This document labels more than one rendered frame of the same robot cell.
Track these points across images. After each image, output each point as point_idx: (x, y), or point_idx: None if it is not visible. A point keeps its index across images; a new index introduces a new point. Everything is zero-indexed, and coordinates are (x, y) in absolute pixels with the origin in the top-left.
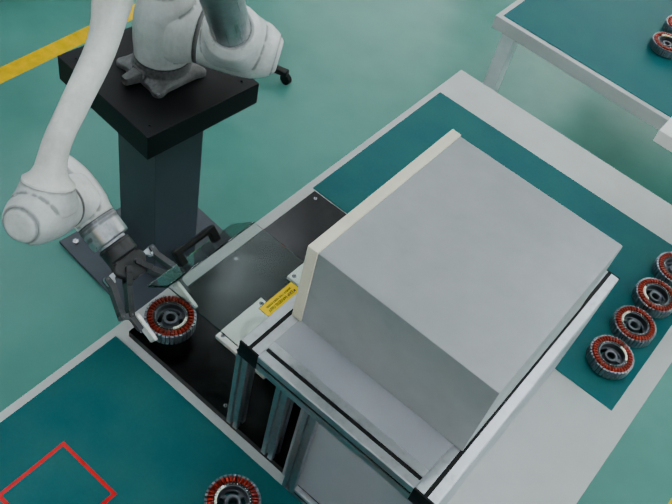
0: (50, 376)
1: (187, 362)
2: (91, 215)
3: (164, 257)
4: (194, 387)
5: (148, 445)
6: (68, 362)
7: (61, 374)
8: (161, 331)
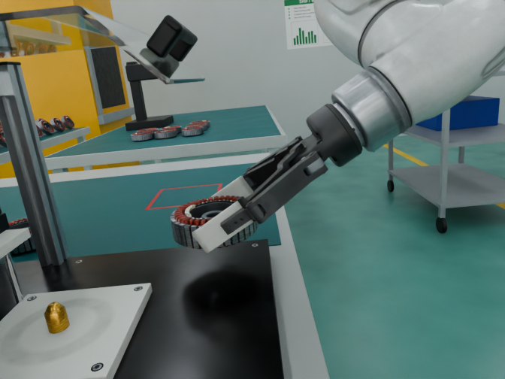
0: (282, 209)
1: (165, 258)
2: (370, 60)
3: (286, 173)
4: (134, 252)
5: (146, 227)
6: (285, 218)
7: (277, 213)
8: (203, 198)
